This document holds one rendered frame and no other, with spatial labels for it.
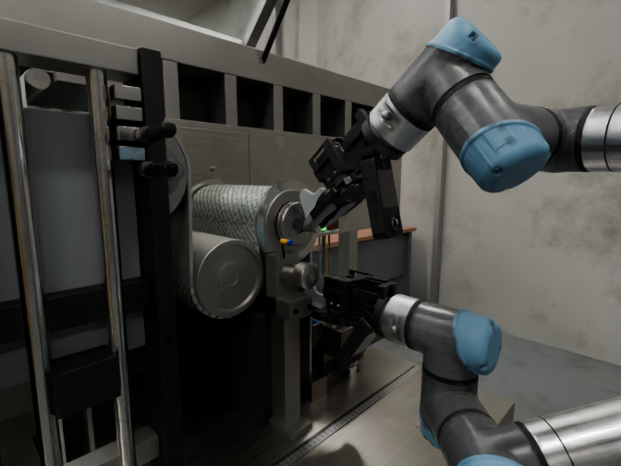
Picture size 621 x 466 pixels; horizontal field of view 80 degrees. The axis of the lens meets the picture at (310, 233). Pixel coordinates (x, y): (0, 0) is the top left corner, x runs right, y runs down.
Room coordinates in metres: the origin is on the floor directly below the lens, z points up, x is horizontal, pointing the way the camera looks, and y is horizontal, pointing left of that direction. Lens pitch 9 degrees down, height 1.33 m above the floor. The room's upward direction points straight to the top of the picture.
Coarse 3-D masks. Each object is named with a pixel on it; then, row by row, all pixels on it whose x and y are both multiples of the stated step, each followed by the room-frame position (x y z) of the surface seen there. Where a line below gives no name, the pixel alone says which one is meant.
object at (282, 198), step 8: (288, 192) 0.62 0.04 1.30; (296, 192) 0.64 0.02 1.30; (280, 200) 0.61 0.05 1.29; (288, 200) 0.62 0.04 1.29; (296, 200) 0.64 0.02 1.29; (272, 208) 0.60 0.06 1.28; (272, 216) 0.60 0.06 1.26; (264, 224) 0.59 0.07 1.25; (272, 224) 0.60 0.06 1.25; (272, 232) 0.60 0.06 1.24; (272, 240) 0.60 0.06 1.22; (272, 248) 0.60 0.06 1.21; (280, 248) 0.61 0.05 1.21; (288, 248) 0.62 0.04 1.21; (296, 248) 0.64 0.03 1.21; (304, 248) 0.65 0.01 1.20
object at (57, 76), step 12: (60, 72) 0.38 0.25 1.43; (60, 84) 0.45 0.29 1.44; (72, 84) 0.40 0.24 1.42; (84, 84) 0.40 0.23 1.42; (108, 84) 0.42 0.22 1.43; (36, 96) 0.52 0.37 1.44; (48, 96) 0.52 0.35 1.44; (60, 96) 0.52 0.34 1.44; (72, 96) 0.52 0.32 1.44; (84, 96) 0.52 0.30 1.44; (48, 108) 0.64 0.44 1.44; (60, 108) 0.60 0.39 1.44; (72, 108) 0.60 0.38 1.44; (84, 108) 0.60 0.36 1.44
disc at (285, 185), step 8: (280, 184) 0.62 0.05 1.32; (288, 184) 0.63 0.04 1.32; (296, 184) 0.64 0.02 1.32; (272, 192) 0.60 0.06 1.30; (280, 192) 0.62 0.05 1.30; (264, 200) 0.59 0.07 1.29; (272, 200) 0.60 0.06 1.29; (264, 208) 0.59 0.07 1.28; (256, 216) 0.58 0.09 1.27; (264, 216) 0.59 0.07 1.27; (256, 224) 0.58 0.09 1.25; (256, 232) 0.58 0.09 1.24; (264, 232) 0.59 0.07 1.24; (264, 240) 0.59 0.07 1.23; (312, 240) 0.67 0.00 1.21; (264, 248) 0.59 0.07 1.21; (304, 256) 0.65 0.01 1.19
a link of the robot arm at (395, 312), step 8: (400, 296) 0.54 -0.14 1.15; (408, 296) 0.55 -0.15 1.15; (392, 304) 0.53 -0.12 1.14; (400, 304) 0.52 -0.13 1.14; (408, 304) 0.52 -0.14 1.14; (384, 312) 0.53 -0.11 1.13; (392, 312) 0.52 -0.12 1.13; (400, 312) 0.51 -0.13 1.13; (408, 312) 0.58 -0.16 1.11; (384, 320) 0.52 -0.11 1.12; (392, 320) 0.52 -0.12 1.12; (400, 320) 0.51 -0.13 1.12; (384, 328) 0.52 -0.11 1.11; (392, 328) 0.50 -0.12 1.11; (400, 328) 0.50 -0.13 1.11; (384, 336) 0.53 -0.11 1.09; (392, 336) 0.52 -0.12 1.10; (400, 336) 0.50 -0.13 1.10; (400, 344) 0.52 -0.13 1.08
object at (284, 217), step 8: (280, 208) 0.61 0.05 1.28; (288, 208) 0.60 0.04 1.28; (296, 208) 0.61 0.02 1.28; (280, 216) 0.60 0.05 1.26; (288, 216) 0.60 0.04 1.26; (296, 216) 0.62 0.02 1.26; (304, 216) 0.63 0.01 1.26; (280, 224) 0.59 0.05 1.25; (288, 224) 0.60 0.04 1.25; (296, 224) 0.61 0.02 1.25; (280, 232) 0.60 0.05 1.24; (288, 232) 0.60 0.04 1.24; (296, 232) 0.62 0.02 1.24; (304, 232) 0.63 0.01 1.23; (296, 240) 0.61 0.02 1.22; (304, 240) 0.63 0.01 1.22
